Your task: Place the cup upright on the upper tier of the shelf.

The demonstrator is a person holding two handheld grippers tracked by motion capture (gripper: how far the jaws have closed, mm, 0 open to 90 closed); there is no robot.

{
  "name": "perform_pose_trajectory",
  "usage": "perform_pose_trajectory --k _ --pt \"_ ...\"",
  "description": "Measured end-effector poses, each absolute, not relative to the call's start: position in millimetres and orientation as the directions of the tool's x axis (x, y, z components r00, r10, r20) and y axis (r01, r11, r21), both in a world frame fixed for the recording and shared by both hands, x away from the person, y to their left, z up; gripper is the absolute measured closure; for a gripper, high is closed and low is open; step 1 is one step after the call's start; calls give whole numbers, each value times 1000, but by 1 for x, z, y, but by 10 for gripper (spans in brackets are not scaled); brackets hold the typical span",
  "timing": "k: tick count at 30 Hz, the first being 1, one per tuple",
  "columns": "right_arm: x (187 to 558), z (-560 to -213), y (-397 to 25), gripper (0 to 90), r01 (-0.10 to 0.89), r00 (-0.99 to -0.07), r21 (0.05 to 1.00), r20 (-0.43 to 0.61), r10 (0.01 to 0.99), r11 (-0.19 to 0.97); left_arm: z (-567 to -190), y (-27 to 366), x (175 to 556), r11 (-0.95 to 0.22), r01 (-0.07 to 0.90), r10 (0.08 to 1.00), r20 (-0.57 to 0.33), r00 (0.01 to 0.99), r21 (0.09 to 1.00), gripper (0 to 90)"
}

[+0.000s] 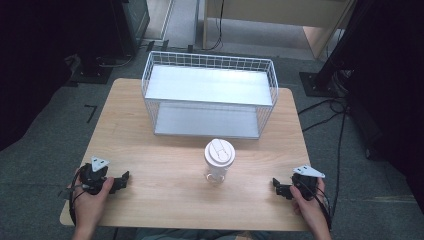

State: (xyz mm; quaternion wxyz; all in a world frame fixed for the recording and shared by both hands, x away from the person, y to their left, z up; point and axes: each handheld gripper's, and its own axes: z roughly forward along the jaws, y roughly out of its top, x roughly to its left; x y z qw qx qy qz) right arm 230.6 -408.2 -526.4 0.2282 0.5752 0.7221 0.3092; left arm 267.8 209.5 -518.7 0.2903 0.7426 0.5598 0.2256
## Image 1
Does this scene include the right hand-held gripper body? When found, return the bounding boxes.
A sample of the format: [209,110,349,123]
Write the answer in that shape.
[290,164,326,202]

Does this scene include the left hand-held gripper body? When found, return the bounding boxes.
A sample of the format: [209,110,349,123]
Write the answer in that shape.
[79,155,116,196]

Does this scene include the person's right hand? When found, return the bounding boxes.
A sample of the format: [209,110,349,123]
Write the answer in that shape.
[288,177,330,232]

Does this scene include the person's left hand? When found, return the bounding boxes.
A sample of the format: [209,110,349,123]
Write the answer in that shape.
[71,175,115,232]

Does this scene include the clear cup with white lid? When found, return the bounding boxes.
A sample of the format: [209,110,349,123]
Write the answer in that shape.
[203,138,237,184]

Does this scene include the black stand base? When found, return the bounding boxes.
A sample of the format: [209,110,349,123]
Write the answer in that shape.
[298,71,349,99]
[69,61,114,85]

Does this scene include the black curtain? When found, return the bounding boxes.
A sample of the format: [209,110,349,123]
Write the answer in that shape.
[316,0,424,214]
[0,0,116,153]

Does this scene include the dark cabinet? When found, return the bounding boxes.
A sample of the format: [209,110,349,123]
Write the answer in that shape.
[108,0,151,58]

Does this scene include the light wooden desk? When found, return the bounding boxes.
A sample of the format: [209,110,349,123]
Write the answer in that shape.
[202,0,355,60]

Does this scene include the right hand-held gripper cable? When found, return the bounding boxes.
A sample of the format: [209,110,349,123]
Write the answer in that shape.
[301,178,334,232]

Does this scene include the hand-held gripper cable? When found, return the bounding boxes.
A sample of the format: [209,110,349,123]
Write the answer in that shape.
[58,166,88,228]
[301,178,334,232]

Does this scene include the left hand-held gripper cable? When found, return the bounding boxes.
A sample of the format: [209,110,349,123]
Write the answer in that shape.
[58,166,88,228]

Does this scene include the black floor cable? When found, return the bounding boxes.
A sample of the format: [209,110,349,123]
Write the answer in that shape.
[297,95,350,209]

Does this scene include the white wire shelf rack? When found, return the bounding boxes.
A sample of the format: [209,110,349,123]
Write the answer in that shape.
[140,50,280,141]

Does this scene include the black hanging cable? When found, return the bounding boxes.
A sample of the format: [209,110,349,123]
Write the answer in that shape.
[209,0,225,52]

